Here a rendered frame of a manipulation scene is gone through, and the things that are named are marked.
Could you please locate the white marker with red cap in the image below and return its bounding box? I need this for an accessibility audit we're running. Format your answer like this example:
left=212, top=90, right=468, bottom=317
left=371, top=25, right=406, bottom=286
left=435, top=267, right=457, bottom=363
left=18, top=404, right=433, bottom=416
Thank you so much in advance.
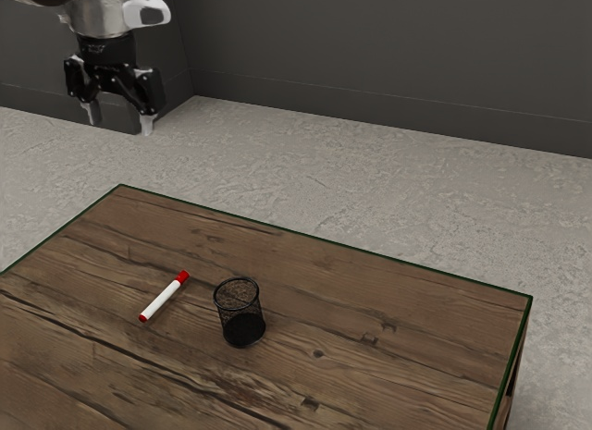
left=138, top=269, right=191, bottom=324

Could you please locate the black mesh pen holder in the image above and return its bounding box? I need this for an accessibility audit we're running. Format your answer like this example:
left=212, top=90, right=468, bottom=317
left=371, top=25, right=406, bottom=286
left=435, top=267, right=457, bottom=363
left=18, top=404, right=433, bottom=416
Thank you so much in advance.
left=212, top=276, right=267, bottom=349

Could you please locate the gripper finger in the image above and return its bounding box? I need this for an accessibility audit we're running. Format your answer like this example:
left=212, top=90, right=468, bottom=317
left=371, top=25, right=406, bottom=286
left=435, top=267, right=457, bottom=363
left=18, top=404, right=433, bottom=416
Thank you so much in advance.
left=110, top=64, right=167, bottom=138
left=63, top=54, right=104, bottom=127

